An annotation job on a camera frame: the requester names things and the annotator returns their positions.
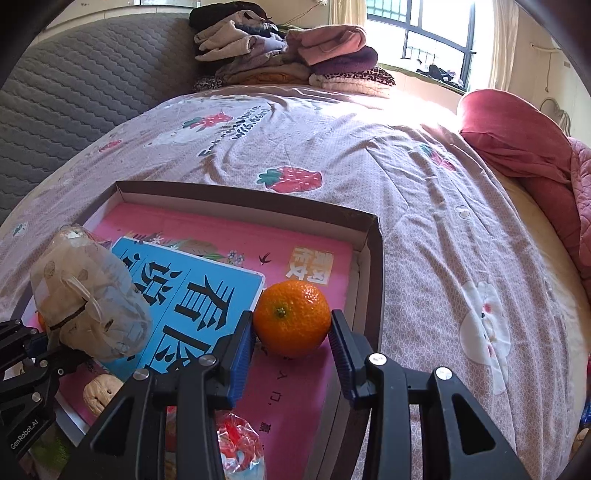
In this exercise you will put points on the grey quilted headboard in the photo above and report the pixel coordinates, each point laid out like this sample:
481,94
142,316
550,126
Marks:
83,101

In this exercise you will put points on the strawberry print bed sheet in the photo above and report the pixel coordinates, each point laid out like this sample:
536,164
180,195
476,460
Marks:
415,184

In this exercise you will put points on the barred window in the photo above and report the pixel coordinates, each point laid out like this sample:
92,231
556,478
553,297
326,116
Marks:
415,32

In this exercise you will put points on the cream curtain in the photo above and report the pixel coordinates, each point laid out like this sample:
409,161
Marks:
504,41

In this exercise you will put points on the small colourful toy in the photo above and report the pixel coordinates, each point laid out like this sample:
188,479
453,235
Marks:
583,434

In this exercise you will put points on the pink quilted blanket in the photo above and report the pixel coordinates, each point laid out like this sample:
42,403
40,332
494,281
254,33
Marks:
581,194

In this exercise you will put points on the red pillow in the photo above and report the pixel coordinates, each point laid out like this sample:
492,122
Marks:
508,134

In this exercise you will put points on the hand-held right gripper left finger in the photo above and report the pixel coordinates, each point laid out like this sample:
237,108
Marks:
240,360

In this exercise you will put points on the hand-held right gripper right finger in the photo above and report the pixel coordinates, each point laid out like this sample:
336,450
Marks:
341,360

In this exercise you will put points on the orange mandarin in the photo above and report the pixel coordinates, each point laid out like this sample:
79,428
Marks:
293,321
41,321

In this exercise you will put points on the brown walnut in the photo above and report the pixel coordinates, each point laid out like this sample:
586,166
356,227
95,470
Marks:
101,394

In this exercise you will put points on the pile of folded clothes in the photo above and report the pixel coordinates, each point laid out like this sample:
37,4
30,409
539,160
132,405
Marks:
286,50

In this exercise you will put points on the red and white toy egg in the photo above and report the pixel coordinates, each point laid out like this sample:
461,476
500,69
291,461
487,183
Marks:
240,443

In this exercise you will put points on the pink picture book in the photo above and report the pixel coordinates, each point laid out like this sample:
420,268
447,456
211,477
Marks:
194,226

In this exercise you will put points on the dark cloth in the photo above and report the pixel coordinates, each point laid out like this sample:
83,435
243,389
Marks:
438,74

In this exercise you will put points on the shallow brown cardboard box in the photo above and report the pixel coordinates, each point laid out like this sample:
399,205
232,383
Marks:
231,196

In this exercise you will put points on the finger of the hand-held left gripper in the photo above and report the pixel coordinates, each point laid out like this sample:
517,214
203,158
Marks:
60,362
16,339

